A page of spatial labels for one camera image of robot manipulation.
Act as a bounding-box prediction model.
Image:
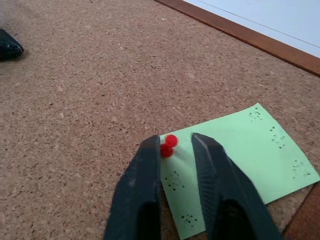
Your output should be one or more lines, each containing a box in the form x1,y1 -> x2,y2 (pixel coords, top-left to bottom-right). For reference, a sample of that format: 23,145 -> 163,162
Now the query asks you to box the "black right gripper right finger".
191,132 -> 284,240

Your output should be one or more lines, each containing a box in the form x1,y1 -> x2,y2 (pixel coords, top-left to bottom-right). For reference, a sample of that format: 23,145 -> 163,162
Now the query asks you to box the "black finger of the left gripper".
0,28 -> 25,61

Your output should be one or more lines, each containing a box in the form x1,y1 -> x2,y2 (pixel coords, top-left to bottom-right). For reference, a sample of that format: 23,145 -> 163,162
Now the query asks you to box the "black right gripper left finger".
103,135 -> 162,240

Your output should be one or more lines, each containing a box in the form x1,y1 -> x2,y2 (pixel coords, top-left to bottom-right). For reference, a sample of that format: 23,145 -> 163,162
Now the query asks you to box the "red pushpin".
159,134 -> 179,159

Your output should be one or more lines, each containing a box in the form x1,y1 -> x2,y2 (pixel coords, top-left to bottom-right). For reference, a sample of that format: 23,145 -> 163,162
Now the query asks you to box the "green paper note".
158,102 -> 320,240

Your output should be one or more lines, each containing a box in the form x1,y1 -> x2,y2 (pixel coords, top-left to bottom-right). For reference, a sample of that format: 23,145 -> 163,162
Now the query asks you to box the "cork board with wooden frame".
0,0 -> 320,240

